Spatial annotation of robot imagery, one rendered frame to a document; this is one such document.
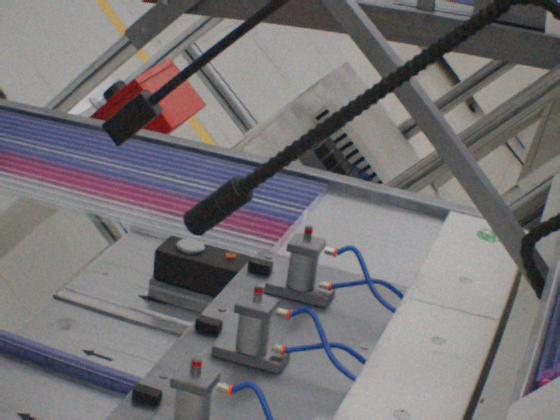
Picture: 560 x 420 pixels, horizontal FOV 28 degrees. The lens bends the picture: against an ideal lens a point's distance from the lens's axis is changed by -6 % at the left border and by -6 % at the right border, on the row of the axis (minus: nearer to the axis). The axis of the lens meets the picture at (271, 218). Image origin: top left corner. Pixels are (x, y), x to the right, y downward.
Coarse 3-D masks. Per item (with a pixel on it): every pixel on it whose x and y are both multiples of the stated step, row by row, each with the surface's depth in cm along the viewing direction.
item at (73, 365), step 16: (0, 336) 89; (16, 336) 89; (16, 352) 89; (32, 352) 88; (48, 352) 88; (64, 352) 88; (64, 368) 87; (80, 368) 87; (96, 368) 87; (112, 368) 87; (96, 384) 87; (112, 384) 86; (128, 384) 86
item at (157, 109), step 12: (144, 96) 86; (132, 108) 86; (144, 108) 86; (156, 108) 86; (108, 120) 87; (120, 120) 87; (132, 120) 87; (144, 120) 86; (108, 132) 88; (120, 132) 87; (132, 132) 87; (120, 144) 88
